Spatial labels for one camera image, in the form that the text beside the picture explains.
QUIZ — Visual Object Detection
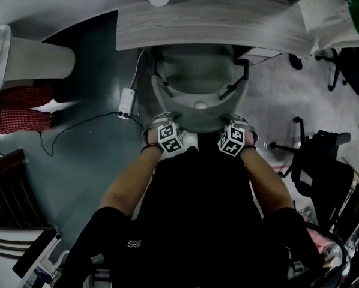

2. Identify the person's right forearm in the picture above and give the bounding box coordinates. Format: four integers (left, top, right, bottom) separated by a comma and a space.
238, 146, 297, 221

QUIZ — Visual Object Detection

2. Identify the white cloth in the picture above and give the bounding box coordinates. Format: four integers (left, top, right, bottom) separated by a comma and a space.
297, 0, 359, 56

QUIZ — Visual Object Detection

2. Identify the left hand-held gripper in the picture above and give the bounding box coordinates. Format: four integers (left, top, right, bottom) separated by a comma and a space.
141, 111, 186, 155

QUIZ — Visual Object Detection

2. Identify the person's left forearm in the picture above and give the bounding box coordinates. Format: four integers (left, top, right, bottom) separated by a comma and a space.
99, 142, 165, 219

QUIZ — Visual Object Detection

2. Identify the white cable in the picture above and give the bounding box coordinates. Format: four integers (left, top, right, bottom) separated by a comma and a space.
128, 49, 146, 90

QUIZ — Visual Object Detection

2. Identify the white drawer cabinet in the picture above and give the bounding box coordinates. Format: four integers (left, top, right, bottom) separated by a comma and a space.
235, 47, 284, 67

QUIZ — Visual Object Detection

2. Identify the black swivel chair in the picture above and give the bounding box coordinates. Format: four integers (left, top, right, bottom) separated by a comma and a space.
314, 47, 359, 96

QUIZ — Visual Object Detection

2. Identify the red patterned cloth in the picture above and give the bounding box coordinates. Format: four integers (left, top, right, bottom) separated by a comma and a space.
0, 82, 56, 140

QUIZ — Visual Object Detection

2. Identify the black hose loop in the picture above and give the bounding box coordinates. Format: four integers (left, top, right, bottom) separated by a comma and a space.
304, 222, 349, 283

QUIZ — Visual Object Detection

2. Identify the black cable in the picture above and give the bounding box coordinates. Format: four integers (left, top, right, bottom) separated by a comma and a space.
37, 110, 145, 158

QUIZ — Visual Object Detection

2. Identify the black mesh office chair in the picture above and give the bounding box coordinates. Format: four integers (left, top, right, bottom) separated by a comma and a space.
269, 116, 355, 223

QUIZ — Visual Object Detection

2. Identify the grey upholstered chair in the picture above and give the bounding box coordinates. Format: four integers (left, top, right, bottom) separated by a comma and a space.
149, 44, 251, 134

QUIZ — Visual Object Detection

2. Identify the dark wooden slatted furniture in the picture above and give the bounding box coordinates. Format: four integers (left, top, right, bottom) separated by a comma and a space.
0, 148, 53, 231

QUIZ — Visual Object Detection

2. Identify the white power strip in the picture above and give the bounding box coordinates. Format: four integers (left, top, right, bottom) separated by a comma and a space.
117, 87, 137, 121

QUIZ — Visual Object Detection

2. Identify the white trash bin with bag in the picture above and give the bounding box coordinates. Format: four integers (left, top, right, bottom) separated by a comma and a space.
0, 25, 76, 95

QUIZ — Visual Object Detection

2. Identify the person's black clothing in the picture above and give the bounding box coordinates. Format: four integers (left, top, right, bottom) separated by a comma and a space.
55, 145, 326, 288

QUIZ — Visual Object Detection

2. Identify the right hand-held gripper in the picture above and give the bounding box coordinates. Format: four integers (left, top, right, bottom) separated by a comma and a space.
217, 113, 260, 157

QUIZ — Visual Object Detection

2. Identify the grey wooden desk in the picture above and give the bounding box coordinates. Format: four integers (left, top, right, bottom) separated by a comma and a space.
115, 0, 318, 60

